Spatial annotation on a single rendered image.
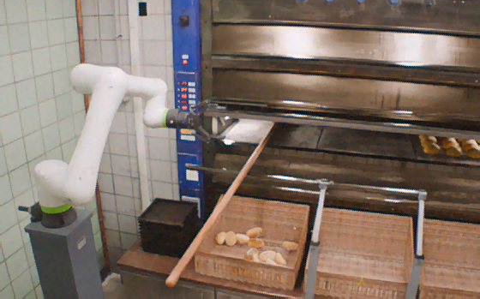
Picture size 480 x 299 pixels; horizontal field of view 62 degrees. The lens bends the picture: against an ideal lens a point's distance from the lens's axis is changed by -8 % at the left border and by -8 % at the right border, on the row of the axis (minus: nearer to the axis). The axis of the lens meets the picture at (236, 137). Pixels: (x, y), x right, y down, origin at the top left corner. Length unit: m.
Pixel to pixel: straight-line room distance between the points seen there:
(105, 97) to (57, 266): 0.71
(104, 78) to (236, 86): 1.05
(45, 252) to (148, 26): 1.43
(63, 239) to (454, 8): 2.08
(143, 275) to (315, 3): 1.78
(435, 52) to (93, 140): 1.69
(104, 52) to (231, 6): 0.88
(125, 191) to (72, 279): 1.30
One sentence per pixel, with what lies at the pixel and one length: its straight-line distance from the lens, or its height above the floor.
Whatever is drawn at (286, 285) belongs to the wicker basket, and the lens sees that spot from 2.32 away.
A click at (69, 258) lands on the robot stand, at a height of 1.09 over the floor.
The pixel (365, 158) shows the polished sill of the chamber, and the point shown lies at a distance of 2.46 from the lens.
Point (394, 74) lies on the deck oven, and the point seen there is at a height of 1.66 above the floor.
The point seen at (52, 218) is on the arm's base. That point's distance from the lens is 1.76.
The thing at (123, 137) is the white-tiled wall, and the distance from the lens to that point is 2.86.
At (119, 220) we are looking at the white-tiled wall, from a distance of 3.18.
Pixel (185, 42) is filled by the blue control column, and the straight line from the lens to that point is 2.48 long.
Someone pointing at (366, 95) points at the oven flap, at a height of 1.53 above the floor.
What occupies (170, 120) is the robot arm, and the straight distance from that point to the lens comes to 1.97.
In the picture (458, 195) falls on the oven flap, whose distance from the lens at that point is 2.59.
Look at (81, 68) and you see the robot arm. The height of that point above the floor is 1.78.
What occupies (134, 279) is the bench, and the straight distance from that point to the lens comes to 2.62.
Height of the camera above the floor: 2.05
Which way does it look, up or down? 19 degrees down
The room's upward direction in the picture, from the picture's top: straight up
